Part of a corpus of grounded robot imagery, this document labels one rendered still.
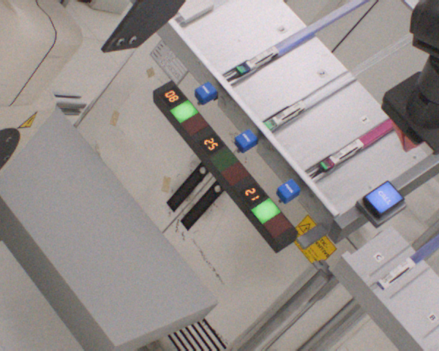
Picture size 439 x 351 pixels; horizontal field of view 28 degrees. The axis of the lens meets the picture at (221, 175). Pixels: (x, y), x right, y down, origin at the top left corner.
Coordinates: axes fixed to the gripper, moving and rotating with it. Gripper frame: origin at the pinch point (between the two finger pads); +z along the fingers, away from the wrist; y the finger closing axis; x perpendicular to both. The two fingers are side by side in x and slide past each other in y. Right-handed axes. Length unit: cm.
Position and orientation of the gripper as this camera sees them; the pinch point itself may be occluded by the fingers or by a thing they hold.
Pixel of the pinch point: (410, 145)
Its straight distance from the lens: 120.9
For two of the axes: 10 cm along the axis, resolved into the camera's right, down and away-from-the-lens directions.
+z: -0.7, 4.6, 8.8
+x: -8.0, 5.0, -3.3
